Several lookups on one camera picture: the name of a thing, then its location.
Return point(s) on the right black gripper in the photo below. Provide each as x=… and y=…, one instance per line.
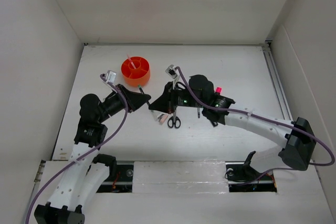
x=166, y=102

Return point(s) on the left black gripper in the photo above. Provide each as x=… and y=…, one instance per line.
x=134, y=99

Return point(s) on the black pen green end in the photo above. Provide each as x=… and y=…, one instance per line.
x=146, y=96

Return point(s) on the pink transparent pen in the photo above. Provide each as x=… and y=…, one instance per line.
x=131, y=62

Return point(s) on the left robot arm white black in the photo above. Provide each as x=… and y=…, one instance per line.
x=87, y=168

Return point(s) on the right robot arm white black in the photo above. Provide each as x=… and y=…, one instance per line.
x=294, y=139

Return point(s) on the pink white mini stapler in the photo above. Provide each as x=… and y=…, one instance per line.
x=161, y=118

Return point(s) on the grey white pen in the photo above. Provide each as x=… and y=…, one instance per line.
x=154, y=114

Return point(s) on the orange round divided container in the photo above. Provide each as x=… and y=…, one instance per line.
x=139, y=74

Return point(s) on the thin black pen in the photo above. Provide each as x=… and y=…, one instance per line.
x=198, y=113

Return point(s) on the pink cap black highlighter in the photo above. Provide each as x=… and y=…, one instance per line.
x=218, y=90

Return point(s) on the black handled scissors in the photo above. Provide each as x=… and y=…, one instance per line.
x=174, y=121

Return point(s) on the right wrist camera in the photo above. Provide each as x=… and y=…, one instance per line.
x=172, y=72

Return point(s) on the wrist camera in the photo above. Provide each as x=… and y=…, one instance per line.
x=172, y=72
x=108, y=77

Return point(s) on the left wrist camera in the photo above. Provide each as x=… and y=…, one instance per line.
x=108, y=77

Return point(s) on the metal rail at table front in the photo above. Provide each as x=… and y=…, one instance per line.
x=173, y=177

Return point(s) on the aluminium rail right side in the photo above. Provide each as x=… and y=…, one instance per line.
x=275, y=78

